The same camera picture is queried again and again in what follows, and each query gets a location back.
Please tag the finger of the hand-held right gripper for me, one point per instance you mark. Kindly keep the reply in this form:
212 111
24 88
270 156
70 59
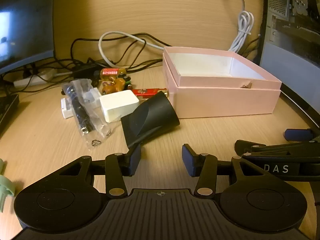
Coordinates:
246 145
297 135

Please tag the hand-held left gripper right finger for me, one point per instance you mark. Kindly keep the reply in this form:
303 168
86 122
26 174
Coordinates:
189 161

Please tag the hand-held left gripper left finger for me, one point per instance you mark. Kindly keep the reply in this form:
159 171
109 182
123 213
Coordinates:
135 160

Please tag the black hair dryer nozzle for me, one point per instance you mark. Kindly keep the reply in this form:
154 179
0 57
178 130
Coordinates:
150 120

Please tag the pink cardboard box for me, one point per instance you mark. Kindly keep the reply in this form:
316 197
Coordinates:
225 100

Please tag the white cube charger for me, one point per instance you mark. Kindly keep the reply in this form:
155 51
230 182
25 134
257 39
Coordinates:
117 105

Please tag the red printed stick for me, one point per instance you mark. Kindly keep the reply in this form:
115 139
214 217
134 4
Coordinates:
147 92

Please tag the clear plastic bag with parts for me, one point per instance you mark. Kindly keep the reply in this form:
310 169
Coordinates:
80 110

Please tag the brown bear figurine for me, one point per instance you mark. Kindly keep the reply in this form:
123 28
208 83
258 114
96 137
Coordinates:
112 86

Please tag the mint green plastic item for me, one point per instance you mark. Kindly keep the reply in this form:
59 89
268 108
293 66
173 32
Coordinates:
6 185

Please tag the green purple packet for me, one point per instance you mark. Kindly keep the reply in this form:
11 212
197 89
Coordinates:
128 80

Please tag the yellow candy wrapper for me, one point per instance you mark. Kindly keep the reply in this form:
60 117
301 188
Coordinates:
110 72

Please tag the computer tower case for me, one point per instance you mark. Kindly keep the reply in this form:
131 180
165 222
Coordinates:
292 42

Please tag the black power adapter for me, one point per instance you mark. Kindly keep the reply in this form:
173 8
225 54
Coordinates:
85 69

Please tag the white power strip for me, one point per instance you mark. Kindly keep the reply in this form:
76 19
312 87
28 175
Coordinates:
32 79

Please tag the computer monitor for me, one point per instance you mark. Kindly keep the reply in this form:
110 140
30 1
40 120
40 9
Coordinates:
25 30

